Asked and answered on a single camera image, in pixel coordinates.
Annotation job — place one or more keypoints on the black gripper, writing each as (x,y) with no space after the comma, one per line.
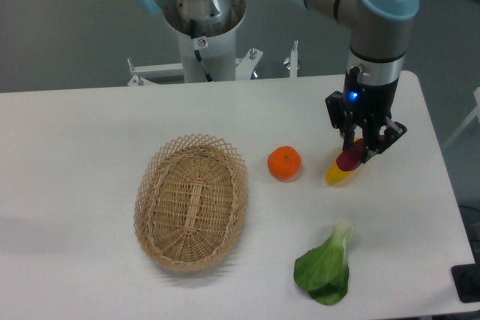
(365,106)

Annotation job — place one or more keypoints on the purple sweet potato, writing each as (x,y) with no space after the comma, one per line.
(351,158)

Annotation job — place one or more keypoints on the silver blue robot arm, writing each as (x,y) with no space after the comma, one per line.
(380,32)

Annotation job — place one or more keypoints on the yellow orange mango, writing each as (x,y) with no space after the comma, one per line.
(335,176)

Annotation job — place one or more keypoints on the orange tangerine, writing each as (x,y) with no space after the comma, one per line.
(284,162)

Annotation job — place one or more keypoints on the green bok choy leaf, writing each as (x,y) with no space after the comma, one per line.
(323,272)

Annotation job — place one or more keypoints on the black device at edge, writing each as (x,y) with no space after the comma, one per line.
(466,281)

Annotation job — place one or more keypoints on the woven wicker basket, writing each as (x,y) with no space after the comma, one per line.
(192,202)

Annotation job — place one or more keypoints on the white frame at right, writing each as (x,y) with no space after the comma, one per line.
(472,115)

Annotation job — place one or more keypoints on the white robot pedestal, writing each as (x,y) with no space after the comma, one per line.
(206,35)

